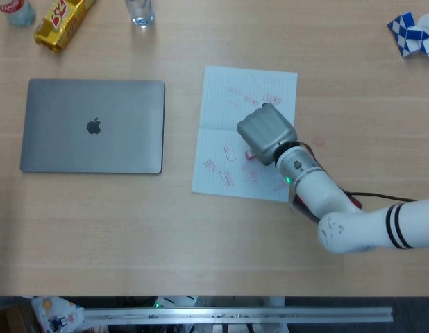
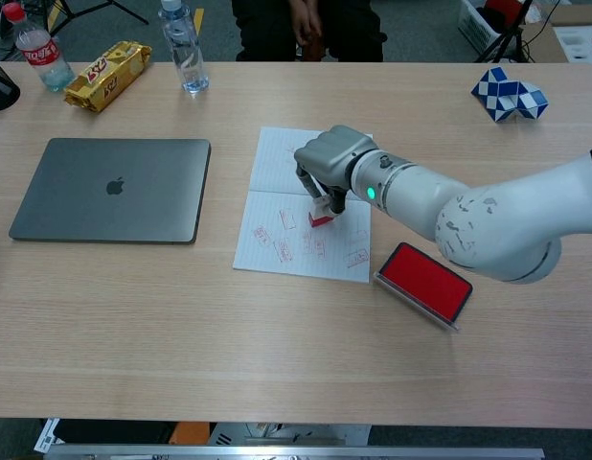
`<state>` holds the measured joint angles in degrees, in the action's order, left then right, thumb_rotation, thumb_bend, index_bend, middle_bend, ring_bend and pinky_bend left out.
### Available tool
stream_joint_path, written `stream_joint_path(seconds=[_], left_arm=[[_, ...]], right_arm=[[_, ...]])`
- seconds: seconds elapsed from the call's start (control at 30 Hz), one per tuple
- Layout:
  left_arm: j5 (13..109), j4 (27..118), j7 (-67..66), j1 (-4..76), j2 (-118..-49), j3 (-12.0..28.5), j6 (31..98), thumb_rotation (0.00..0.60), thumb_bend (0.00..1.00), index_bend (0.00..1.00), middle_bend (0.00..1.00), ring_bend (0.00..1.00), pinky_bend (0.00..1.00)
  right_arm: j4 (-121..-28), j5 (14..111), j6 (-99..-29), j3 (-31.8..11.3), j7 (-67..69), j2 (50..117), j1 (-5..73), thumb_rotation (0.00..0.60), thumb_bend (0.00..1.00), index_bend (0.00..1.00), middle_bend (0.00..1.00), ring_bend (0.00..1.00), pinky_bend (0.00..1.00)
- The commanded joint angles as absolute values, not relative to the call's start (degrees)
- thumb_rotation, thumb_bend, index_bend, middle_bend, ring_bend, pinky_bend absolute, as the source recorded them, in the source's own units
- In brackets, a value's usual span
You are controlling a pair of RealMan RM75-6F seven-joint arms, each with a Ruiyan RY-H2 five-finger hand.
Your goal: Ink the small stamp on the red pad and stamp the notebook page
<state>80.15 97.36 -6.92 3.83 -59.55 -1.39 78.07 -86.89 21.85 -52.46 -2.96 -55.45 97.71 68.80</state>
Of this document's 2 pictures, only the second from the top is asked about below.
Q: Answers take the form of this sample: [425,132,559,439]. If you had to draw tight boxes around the brown cardboard box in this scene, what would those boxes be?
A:
[518,4,592,64]

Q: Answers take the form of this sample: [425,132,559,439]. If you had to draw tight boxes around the orange part under table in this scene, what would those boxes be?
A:
[170,421,212,446]

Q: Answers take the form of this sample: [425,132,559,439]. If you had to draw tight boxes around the white plastic basket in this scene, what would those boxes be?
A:
[457,0,506,57]

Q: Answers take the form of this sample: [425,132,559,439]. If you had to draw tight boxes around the blue white snake puzzle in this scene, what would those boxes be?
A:
[470,66,551,125]

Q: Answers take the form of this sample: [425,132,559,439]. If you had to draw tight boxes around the plastic bottle with red label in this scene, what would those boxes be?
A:
[0,2,77,93]

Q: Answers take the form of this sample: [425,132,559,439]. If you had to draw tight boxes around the clear plastic water bottle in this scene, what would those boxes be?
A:
[157,0,211,95]

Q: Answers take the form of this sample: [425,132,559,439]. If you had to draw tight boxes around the black tripod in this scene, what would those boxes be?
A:
[473,0,536,64]
[36,0,150,37]

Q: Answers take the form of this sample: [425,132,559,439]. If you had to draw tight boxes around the white device under table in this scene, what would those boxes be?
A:
[207,422,373,447]

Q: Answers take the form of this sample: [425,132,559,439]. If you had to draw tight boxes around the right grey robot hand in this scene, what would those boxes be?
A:
[293,125,378,217]

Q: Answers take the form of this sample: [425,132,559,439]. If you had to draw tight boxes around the red ink pad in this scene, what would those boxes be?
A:
[373,241,474,334]

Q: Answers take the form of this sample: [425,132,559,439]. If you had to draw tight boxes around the open lined notebook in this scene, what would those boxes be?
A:
[232,126,375,285]

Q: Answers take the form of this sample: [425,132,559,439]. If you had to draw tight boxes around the red and white stamp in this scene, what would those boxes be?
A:
[307,194,335,229]

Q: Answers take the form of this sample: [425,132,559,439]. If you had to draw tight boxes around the white foam insert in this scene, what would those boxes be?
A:
[552,24,592,67]

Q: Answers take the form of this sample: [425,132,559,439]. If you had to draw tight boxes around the white paper label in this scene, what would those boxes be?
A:
[34,418,65,454]

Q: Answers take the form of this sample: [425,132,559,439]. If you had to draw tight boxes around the black box under table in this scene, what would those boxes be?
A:
[54,419,175,445]

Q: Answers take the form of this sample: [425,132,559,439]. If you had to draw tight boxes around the aluminium rail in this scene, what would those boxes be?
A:
[42,445,546,460]

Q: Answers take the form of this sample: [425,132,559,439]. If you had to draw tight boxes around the gold snack packet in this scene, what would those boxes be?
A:
[63,40,153,114]

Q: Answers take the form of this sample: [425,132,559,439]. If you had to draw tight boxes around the red object in basket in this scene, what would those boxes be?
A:
[484,0,530,25]

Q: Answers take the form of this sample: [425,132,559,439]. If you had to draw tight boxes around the seated person in black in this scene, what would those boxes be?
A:
[231,0,388,63]

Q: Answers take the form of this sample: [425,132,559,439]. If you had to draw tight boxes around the grey closed laptop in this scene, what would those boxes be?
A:
[8,137,213,246]

